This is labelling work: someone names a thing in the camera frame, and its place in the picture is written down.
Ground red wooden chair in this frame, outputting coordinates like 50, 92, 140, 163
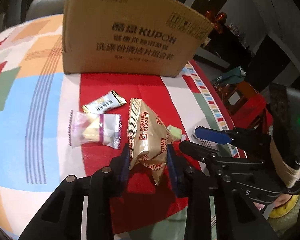
213, 81, 273, 134

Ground brown cardboard box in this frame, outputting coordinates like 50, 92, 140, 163
62, 0, 215, 77

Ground grey chair middle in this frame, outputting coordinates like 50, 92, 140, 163
25, 0, 66, 21

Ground gold fortune biscuits packet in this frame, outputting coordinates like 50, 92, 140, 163
127, 99, 174, 185

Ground white gold barcode candy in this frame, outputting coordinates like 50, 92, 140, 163
82, 90, 127, 114

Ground green candy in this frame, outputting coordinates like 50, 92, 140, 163
167, 125, 187, 141

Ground red foil balloons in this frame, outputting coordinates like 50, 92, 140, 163
204, 10, 227, 34

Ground clear yellow biscuit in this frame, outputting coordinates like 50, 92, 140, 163
68, 111, 122, 149

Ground right hand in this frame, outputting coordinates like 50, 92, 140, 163
254, 194, 292, 211

